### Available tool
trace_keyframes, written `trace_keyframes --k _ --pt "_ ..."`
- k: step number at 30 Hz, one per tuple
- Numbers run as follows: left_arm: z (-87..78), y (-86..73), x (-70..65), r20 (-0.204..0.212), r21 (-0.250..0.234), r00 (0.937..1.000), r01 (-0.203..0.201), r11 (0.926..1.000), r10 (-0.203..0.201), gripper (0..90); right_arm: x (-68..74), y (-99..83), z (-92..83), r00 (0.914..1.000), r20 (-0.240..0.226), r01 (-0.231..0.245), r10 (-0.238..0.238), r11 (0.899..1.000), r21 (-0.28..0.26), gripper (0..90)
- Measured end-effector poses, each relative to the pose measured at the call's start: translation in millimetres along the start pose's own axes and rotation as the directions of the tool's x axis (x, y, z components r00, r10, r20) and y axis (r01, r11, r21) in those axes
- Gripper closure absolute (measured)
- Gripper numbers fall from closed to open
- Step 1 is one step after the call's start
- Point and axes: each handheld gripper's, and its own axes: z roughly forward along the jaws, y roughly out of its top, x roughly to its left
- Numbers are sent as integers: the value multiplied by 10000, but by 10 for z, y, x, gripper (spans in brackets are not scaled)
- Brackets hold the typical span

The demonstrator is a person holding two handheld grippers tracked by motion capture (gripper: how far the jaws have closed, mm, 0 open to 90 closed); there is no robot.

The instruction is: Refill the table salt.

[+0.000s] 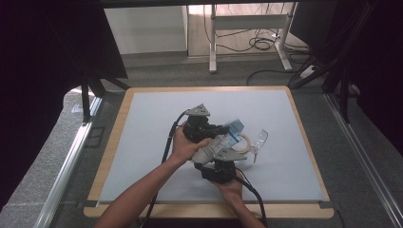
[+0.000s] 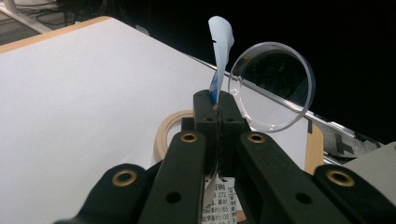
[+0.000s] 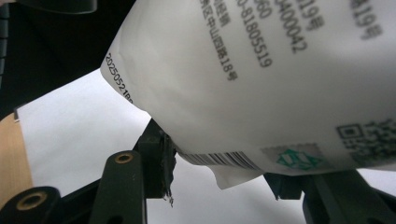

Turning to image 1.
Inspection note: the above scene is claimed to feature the white and blue salt bag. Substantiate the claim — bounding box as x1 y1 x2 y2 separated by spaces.
191 118 245 165

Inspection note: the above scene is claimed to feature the white metal desk frame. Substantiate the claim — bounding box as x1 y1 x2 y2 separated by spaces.
208 3 294 74

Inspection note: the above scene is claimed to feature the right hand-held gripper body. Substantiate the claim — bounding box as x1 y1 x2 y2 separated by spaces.
202 147 247 184

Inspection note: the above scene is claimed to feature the white panel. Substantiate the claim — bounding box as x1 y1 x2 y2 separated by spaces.
104 6 188 55

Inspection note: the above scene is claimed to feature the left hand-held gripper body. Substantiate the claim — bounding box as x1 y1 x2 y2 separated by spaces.
182 104 222 143

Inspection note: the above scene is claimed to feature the white power strip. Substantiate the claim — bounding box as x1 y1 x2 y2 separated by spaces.
298 65 317 80

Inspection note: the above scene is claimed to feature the black metal stand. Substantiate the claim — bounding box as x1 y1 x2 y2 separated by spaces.
80 72 131 124
288 0 381 124

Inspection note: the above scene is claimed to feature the black curtain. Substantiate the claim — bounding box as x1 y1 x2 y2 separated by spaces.
329 0 403 156
0 0 128 210

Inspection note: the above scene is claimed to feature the hand-held gripper black cable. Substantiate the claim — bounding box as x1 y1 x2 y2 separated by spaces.
234 167 268 227
139 108 191 228

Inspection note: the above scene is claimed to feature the aluminium rail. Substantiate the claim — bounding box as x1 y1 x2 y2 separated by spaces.
324 93 403 227
32 96 104 228

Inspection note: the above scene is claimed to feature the left hand-held gripper black cable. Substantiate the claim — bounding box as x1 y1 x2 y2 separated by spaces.
139 108 191 228

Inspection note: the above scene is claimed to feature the right hand-held gripper black cable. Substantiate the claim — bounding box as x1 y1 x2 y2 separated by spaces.
234 167 268 227

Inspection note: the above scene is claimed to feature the person's right hand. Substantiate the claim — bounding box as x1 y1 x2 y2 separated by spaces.
215 170 245 207

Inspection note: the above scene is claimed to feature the glass jar with beige rim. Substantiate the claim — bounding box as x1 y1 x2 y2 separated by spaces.
232 128 269 164

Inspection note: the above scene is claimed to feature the white table mat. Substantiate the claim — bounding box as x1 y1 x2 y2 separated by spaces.
98 89 327 203

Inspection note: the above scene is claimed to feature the person's left hand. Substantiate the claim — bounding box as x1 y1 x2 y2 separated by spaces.
170 124 212 164

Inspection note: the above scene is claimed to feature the tangle of black floor cables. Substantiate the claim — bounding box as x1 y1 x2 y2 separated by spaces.
202 3 313 56

